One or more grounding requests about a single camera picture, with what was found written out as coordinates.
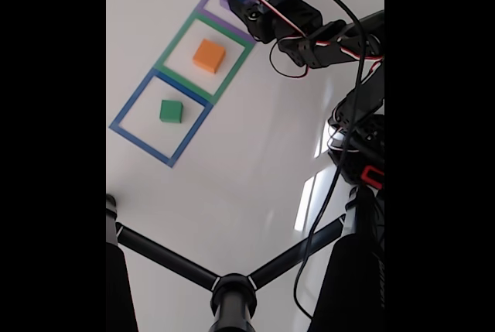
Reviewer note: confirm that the green cube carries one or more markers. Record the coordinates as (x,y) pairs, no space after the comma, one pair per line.
(171,110)

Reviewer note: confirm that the red clamp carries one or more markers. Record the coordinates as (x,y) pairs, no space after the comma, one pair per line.
(373,177)

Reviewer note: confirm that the green tape square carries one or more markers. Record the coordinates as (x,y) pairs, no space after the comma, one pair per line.
(180,38)

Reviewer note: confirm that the blue tape square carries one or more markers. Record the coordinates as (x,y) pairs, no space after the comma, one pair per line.
(143,145)

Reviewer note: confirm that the orange cube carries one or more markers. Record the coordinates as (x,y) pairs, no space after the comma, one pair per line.
(209,55)

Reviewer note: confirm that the black tripod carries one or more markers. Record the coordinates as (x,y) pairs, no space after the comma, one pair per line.
(232,293)

